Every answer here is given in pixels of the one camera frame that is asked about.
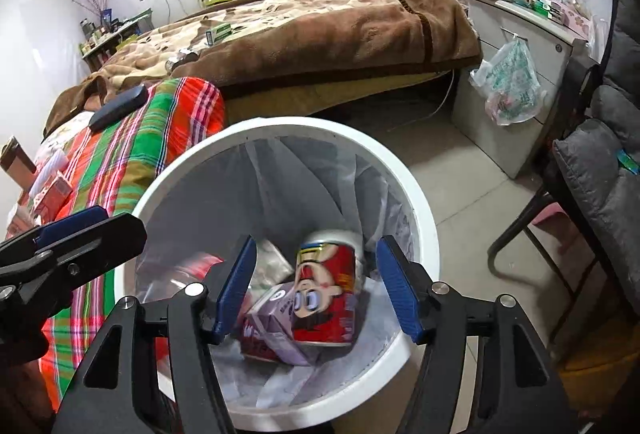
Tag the plaid tablecloth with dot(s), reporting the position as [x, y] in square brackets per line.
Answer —
[112, 169]

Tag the strawberry milk carton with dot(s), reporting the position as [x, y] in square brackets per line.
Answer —
[52, 197]

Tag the brown pink lidded mug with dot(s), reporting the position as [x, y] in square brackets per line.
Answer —
[17, 165]

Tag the hanging plastic bag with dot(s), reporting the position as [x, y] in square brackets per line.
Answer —
[509, 85]

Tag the brown blanket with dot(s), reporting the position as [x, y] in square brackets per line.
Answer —
[277, 44]

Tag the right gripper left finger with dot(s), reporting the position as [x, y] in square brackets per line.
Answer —
[149, 369]

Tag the grey cushioned chair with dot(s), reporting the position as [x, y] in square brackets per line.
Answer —
[591, 168]

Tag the small green box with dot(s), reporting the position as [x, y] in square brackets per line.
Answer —
[218, 33]

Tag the red soda can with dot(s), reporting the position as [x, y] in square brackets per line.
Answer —
[327, 283]

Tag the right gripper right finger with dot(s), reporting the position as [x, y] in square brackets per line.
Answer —
[516, 389]

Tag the dark blue glasses case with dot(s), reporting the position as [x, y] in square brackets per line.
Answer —
[119, 108]

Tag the purple milk carton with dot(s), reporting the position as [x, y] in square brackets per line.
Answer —
[266, 332]

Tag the beige paper bag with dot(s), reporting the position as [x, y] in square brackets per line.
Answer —
[271, 267]

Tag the cluttered shelf desk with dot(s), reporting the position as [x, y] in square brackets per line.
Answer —
[98, 52]

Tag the white foam fruit net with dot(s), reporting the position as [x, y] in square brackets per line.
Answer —
[56, 162]

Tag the white trash bin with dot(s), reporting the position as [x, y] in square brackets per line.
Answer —
[281, 180]

